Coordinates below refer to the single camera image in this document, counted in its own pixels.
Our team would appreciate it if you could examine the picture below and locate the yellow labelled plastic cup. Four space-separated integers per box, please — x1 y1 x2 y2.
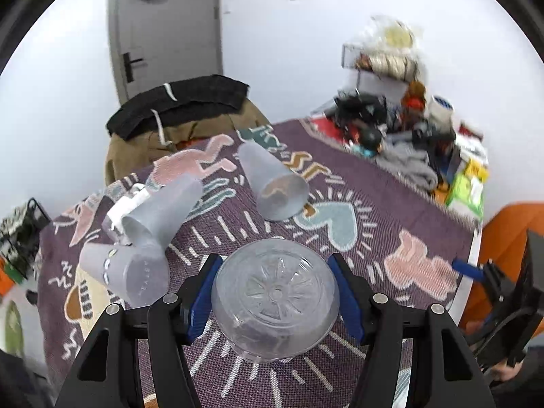
121 173 203 252

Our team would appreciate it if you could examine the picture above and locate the green floor mat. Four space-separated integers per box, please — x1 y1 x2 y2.
5 301 24 358

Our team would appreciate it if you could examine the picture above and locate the black garment with drawstring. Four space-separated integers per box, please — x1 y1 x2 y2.
106 75 249 141

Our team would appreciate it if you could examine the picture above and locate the frosted cup with cartoon print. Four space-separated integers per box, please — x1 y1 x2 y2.
79 242 170 308

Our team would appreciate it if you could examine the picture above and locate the purple patterned woven blanket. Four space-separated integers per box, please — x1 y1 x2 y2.
38 120 475 407

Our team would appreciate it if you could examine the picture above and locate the person's hand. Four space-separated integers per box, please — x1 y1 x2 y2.
491 360 524 382

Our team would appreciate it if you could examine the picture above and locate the black shoe rack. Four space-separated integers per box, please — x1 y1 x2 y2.
1 198 51 278

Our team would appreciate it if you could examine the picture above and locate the clear ribbed plastic cup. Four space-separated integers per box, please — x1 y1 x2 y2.
211 239 339 363

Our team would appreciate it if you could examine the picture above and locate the brown plush toy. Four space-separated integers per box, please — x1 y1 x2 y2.
401 80 426 122

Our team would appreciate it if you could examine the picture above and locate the black camera gear pile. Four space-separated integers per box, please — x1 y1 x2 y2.
324 91 456 151

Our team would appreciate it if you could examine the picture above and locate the brown jacket on chair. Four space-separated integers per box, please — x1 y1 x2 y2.
104 100 270 185

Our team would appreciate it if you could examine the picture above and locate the grey door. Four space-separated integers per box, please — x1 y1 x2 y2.
108 0 223 103

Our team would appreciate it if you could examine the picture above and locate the clear bag with yellow item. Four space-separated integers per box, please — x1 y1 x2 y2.
372 16 416 50

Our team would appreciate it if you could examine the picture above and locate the frosted plain plastic cup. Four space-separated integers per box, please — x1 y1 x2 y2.
238 142 309 222

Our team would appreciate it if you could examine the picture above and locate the grey cloth on desk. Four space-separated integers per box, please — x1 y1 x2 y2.
375 142 438 192

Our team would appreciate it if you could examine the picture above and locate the clear bottle white label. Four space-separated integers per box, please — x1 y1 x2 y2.
102 183 150 246

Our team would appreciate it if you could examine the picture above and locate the black door handle lock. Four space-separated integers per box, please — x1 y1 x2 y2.
122 53 144 83

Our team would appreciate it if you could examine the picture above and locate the black wire wall basket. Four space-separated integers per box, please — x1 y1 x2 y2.
341 43 422 83

